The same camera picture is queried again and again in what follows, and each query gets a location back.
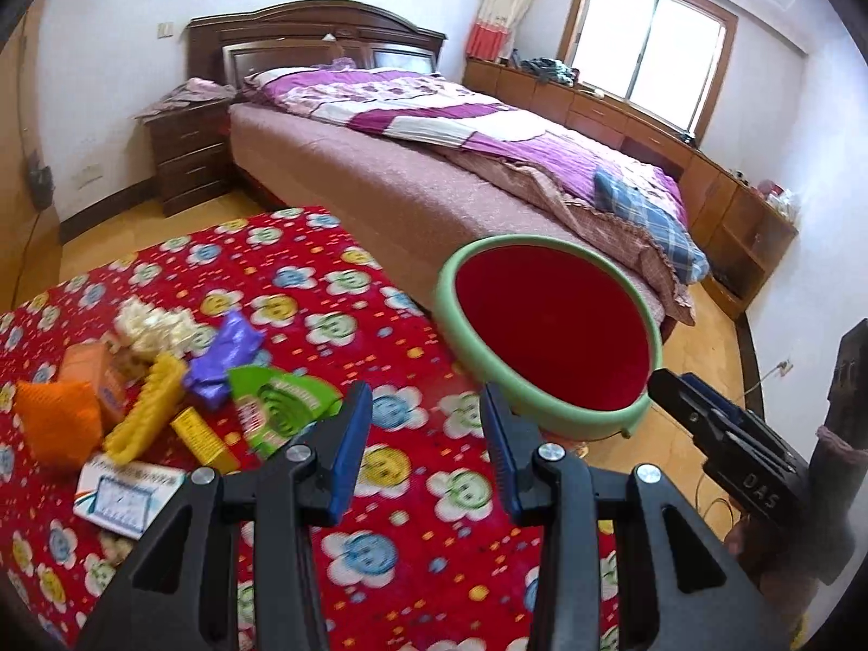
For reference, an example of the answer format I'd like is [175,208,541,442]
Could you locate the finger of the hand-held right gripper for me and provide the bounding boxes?
[678,373,797,467]
[648,368,732,467]

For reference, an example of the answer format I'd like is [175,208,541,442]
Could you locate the pile of dark clothes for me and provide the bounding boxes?
[512,50,577,86]

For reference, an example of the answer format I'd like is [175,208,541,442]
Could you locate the person's right hand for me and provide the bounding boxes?
[722,521,815,598]

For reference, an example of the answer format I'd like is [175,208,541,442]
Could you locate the green round-print package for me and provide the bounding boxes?
[227,365,343,462]

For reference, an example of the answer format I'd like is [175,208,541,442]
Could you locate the dark wooden bed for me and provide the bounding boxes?
[186,0,713,347]

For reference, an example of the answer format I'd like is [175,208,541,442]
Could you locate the orange cardboard box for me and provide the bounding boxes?
[58,341,130,428]

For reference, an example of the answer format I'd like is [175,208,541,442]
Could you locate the black plug adapter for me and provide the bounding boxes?
[25,156,54,208]

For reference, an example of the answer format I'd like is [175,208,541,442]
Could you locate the orange mesh packet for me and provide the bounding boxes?
[14,380,104,470]

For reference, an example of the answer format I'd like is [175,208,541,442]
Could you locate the red flower printed tablecloth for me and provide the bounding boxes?
[0,207,621,651]

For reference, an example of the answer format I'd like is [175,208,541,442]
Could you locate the floral curtain with red hem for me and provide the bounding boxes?
[467,0,550,62]

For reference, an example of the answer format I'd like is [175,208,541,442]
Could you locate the small yellow box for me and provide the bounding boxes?
[169,407,240,476]

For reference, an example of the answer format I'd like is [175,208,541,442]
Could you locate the window with wooden frame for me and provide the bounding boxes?
[559,0,739,143]

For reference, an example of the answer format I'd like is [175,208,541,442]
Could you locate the purple crumpled wrapper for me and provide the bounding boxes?
[184,310,267,411]

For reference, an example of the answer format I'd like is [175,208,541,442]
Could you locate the red bucket with green rim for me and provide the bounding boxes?
[434,234,664,438]

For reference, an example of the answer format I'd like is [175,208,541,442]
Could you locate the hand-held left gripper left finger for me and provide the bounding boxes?
[71,380,375,651]

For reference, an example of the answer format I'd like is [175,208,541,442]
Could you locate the white and blue box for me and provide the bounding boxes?
[73,457,186,542]

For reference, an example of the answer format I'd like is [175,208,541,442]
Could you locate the blue plaid pillow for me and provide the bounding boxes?
[593,168,710,286]

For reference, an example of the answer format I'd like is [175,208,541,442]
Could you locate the yellow ridged plastic piece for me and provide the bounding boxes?
[101,351,189,465]

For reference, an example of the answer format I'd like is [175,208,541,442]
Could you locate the purple patterned quilt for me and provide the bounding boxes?
[244,66,686,232]

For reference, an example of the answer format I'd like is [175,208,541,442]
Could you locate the low wooden cabinet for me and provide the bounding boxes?
[464,58,800,320]

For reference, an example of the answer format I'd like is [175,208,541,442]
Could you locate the white crumpled paper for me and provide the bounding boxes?
[112,297,205,360]

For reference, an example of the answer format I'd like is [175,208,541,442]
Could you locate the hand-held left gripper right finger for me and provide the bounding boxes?
[480,381,796,651]

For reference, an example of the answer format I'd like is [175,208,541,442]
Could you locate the pink folded cloth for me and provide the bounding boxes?
[136,76,238,119]

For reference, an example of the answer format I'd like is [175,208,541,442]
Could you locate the dark wooden nightstand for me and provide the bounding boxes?
[139,98,238,218]

